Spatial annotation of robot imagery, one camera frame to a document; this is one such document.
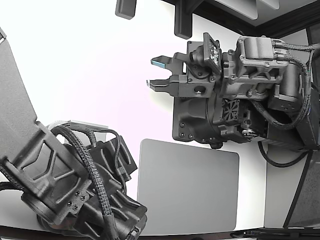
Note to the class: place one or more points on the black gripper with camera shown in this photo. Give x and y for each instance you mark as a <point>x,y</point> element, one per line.
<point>190,88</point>

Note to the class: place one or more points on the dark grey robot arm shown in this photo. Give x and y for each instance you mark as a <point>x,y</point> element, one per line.
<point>15,100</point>
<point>250,50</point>

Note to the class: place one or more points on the wide light grey panel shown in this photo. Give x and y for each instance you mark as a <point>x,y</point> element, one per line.
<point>237,7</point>

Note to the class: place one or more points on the grey rectangular mat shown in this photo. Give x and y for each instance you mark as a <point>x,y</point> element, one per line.
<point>187,190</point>

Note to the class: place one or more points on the narrow light grey panel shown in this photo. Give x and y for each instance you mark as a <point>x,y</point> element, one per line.
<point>270,3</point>

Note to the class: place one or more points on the black slanted strut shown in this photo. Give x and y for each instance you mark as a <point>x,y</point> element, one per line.
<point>297,192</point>

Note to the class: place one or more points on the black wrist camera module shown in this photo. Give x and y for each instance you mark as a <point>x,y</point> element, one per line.
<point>200,60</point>

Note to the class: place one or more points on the tall black post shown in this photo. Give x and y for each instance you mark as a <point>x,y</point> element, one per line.
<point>182,22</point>

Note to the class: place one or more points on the short black bracket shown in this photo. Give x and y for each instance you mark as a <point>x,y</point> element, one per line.
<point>125,8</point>

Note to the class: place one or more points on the black moulded frame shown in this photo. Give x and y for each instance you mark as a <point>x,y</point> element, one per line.
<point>270,31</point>

